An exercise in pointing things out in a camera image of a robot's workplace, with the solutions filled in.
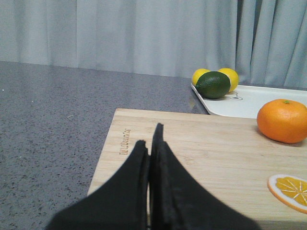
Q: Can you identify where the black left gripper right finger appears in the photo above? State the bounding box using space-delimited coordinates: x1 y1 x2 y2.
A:
149 123 260 230

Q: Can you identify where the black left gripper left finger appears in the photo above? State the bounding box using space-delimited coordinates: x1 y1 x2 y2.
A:
46 140 149 230

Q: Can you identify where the orange mandarin fruit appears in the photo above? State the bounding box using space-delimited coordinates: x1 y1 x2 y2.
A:
257 99 307 144

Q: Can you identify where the white rectangular tray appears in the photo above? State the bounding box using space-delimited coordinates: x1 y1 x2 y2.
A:
192 85 307 118

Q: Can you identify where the wooden cutting board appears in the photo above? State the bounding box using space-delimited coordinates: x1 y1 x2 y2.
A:
89 108 307 230

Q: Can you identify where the orange slice toy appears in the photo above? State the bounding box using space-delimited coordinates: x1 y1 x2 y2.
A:
267 174 307 214

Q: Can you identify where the green lime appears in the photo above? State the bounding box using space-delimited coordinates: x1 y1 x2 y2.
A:
195 71 231 99

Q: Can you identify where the yellow lemon piece left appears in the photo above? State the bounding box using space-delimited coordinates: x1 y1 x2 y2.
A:
191 69 210 86

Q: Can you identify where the yellow lemon piece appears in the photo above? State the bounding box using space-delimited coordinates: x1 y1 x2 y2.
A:
191 69 210 86
218 68 239 92

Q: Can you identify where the yellow lemon piece right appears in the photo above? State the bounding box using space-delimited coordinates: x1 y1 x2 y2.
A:
218 68 239 92

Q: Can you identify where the grey curtain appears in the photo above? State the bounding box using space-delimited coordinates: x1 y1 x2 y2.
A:
0 0 307 88

